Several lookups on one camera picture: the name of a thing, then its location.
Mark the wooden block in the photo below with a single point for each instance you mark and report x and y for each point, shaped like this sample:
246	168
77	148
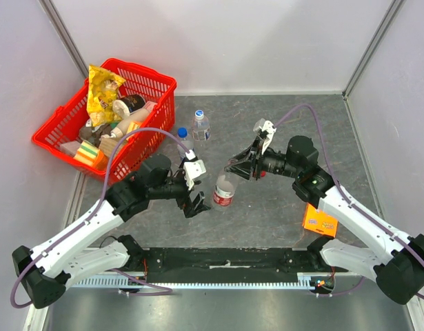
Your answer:
107	146

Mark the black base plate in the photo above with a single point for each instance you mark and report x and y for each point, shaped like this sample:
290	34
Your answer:
283	259

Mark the yellow chips bag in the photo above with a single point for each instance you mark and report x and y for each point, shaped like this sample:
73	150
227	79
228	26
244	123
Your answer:
103	90

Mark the brown cup with lid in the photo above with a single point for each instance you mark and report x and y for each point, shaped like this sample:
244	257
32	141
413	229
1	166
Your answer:
126	105

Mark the small clear water bottle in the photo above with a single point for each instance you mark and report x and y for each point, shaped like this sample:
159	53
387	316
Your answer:
200	126

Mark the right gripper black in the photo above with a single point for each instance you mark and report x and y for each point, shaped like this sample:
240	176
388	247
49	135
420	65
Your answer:
254	161

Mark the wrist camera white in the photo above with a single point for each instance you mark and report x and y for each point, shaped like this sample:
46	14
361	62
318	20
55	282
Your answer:
265	130
194	169

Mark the blue label pepsi bottle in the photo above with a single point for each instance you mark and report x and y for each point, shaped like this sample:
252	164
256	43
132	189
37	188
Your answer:
188	142

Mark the red label clear bottle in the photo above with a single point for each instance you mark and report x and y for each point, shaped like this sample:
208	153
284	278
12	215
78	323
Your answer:
225	188

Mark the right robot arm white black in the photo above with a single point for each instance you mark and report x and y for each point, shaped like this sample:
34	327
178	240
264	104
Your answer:
393	259

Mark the striped yellow green sponge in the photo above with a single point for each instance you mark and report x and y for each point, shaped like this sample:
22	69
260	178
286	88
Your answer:
87	151

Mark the white cable duct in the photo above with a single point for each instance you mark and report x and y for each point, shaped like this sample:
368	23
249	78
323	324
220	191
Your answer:
114	281

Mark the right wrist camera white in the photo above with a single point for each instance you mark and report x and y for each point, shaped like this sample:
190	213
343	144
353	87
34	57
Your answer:
265	130

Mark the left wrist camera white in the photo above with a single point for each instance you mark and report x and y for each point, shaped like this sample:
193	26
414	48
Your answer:
194	169

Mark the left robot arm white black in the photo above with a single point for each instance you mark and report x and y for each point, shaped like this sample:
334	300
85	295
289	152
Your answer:
49	269

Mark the orange snack box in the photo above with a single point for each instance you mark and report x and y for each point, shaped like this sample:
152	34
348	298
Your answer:
319	222

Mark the yellow wafer pack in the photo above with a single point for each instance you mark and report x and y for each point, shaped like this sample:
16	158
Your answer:
133	126

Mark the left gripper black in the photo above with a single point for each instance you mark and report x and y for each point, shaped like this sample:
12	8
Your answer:
198	203

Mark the blue bottle cap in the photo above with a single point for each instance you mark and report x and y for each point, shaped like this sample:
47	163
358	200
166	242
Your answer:
182	132

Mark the beige sauce bottle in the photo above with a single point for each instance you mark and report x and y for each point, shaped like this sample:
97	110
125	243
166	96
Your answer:
138	116

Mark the orange packet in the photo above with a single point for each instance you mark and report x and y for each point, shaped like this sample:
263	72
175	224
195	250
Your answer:
100	162

